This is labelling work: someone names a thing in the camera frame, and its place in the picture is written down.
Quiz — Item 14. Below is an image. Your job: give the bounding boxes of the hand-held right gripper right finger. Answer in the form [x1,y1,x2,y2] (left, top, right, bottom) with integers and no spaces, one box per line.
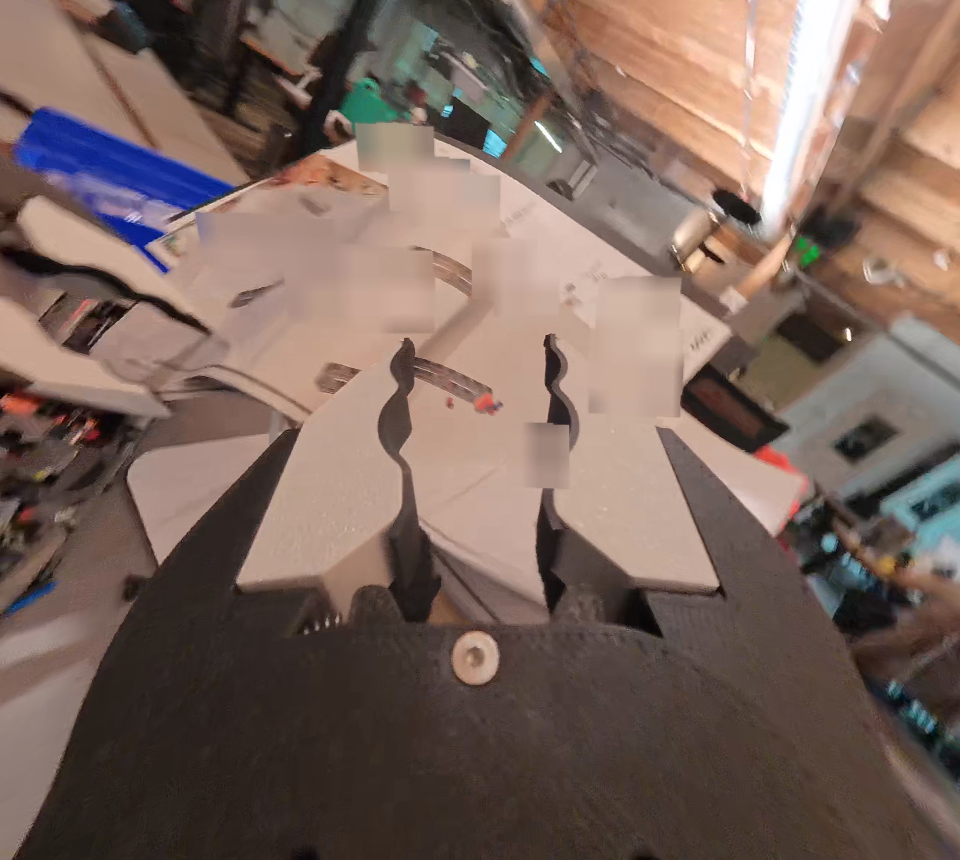
[534,333,724,613]

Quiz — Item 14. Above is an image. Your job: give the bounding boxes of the blue plastic bin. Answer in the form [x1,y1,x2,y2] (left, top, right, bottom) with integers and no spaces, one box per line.
[13,107,238,273]

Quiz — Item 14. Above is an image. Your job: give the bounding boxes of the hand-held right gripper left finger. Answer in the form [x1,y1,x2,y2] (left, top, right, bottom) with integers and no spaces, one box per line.
[236,337,444,624]

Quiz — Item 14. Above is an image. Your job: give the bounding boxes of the green plastic crate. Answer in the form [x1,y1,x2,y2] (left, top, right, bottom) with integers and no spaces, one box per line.
[330,78,411,127]

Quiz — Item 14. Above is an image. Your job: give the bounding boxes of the orange storage bin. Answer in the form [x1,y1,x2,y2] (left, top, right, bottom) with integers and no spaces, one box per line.
[753,446,813,501]

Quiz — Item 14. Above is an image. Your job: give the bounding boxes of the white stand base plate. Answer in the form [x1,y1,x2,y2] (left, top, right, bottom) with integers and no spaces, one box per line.
[126,432,303,570]

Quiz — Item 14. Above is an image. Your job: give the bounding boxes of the black round disc on rod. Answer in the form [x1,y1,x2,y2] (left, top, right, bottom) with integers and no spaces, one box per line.
[711,190,763,225]

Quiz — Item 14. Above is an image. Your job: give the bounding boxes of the lego instruction booklet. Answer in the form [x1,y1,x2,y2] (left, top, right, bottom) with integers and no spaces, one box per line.
[146,132,807,606]

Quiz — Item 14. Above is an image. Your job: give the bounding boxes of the black metal post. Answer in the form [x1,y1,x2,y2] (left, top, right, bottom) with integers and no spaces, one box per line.
[300,0,418,157]

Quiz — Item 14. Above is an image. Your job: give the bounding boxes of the colourful printed leaflet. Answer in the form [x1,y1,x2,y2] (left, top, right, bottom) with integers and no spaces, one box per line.
[161,153,391,253]

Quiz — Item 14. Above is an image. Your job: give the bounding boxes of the grey black lego car model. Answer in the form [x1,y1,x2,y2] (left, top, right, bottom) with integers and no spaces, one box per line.
[0,297,147,613]

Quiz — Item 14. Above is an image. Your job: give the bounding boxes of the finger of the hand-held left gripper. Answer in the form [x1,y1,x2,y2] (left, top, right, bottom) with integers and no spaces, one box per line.
[0,196,217,337]
[0,297,172,420]

